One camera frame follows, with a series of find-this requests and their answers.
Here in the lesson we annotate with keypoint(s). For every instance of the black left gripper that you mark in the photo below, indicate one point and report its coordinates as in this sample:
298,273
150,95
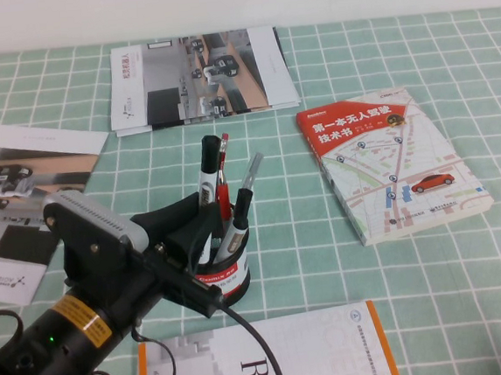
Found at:
184,285

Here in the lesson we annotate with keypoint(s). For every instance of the white brochure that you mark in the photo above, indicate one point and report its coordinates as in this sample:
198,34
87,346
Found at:
291,87

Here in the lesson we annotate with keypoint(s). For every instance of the red book with map cover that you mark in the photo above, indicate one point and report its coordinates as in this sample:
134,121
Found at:
402,170

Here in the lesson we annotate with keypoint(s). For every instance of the silver pen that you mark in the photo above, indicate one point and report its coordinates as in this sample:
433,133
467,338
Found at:
252,167

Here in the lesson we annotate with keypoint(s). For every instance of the red pen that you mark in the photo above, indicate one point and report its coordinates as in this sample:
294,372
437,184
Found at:
224,194

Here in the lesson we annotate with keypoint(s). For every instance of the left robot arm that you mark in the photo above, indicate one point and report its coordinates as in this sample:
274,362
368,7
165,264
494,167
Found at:
49,345

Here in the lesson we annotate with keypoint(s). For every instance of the black mesh pen holder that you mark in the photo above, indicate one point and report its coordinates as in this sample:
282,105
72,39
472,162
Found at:
236,276

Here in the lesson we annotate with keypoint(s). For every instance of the black marker with grey label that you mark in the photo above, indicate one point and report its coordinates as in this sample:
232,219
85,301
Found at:
208,169

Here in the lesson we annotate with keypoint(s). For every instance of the green checked tablecloth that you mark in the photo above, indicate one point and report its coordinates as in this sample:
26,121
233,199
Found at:
418,304

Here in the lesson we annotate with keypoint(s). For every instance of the white book with orange edge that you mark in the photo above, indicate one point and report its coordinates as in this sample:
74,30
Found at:
318,357

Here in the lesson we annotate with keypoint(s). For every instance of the black-capped marker with brown label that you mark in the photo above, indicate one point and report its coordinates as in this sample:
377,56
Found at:
243,210

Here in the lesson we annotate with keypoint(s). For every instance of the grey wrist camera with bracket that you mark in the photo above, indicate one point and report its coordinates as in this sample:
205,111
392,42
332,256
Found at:
91,227

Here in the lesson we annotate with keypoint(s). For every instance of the robot photo brochure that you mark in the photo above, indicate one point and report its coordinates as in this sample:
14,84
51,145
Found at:
12,173
188,79

